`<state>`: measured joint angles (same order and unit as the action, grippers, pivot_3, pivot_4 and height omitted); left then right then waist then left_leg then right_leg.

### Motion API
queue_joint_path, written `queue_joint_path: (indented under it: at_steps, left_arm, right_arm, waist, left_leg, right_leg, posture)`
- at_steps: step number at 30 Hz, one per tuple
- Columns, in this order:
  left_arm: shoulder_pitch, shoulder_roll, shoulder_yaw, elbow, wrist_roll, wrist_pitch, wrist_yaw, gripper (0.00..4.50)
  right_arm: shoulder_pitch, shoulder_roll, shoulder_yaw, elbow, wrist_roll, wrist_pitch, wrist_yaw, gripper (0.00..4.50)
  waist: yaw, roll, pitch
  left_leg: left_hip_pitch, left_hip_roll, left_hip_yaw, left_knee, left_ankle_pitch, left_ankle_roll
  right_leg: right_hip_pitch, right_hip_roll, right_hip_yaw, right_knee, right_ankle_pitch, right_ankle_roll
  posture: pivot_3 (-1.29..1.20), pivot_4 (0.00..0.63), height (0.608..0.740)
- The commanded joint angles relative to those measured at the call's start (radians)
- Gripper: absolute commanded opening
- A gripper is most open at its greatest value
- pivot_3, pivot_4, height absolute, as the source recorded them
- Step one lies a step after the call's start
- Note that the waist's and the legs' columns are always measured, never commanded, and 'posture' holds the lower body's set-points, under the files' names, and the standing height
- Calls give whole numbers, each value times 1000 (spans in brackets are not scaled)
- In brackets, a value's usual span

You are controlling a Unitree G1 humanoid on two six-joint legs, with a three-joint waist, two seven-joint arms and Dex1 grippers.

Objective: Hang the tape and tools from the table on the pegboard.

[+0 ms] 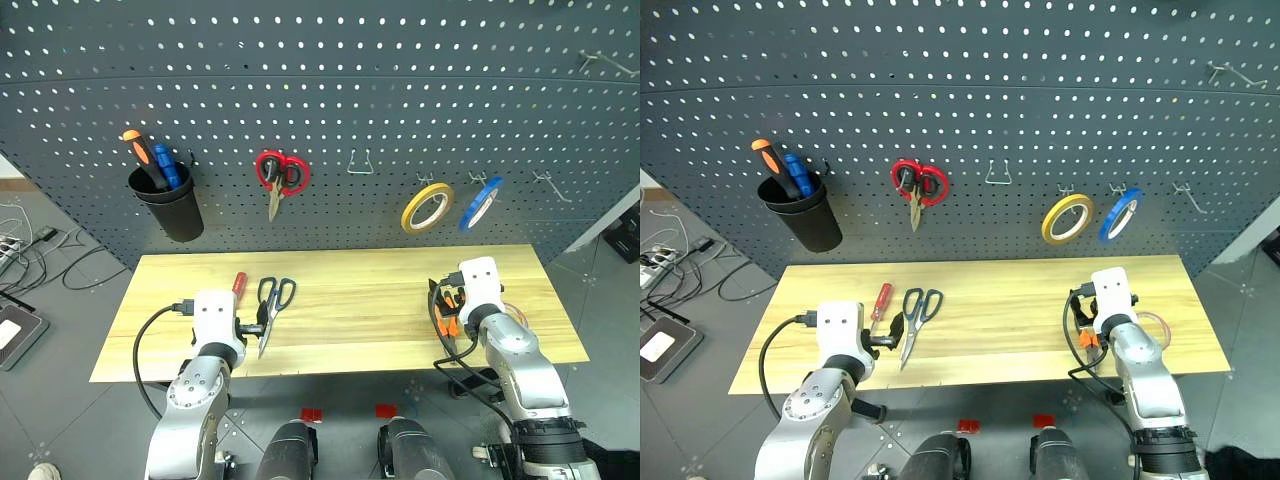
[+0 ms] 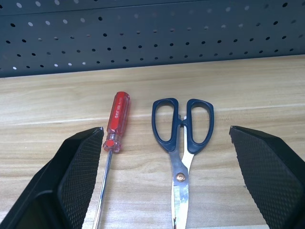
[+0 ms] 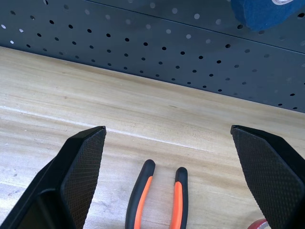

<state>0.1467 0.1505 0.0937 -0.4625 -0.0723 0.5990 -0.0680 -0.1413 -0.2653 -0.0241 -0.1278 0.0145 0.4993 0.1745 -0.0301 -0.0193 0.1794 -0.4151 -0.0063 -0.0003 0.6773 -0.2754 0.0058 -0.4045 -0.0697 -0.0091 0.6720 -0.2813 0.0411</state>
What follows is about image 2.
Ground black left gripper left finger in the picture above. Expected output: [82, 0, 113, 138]
[0, 126, 104, 229]

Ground blue handled scissors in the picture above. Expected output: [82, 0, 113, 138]
[152, 97, 214, 229]

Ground dark perforated pegboard panel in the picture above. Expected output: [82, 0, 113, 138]
[0, 0, 305, 79]

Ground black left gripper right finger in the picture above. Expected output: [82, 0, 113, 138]
[229, 125, 305, 229]

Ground red handled screwdriver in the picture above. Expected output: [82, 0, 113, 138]
[91, 91, 131, 229]

